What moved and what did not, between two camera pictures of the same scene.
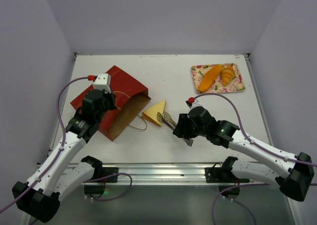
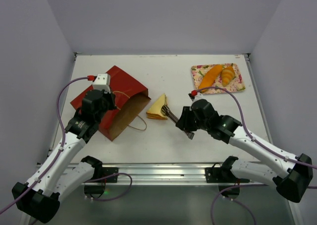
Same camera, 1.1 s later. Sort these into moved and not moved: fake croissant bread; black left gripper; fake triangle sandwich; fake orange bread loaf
Moved: fake triangle sandwich
Not moved: black left gripper; fake croissant bread; fake orange bread loaf
